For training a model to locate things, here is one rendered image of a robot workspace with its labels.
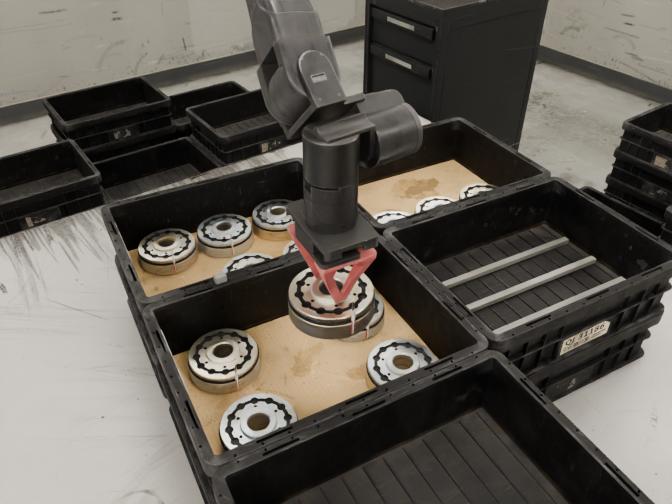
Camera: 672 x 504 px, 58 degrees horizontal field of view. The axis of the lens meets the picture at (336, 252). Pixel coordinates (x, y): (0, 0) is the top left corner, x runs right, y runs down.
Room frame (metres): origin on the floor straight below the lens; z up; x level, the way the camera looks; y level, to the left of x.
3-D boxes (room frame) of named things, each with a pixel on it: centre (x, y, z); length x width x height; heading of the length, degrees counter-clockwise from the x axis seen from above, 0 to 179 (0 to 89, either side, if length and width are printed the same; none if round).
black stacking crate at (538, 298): (0.79, -0.32, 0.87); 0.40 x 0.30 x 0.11; 118
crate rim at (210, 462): (0.60, 0.04, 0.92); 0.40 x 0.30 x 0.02; 118
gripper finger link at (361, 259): (0.53, 0.00, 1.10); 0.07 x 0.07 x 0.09; 28
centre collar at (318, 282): (0.54, 0.01, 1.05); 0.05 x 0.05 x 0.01
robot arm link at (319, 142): (0.55, 0.00, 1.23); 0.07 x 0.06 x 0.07; 125
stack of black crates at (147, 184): (1.84, 0.63, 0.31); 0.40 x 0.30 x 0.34; 126
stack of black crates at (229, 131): (2.07, 0.31, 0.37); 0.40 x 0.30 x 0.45; 126
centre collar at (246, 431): (0.49, 0.10, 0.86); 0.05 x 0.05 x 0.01
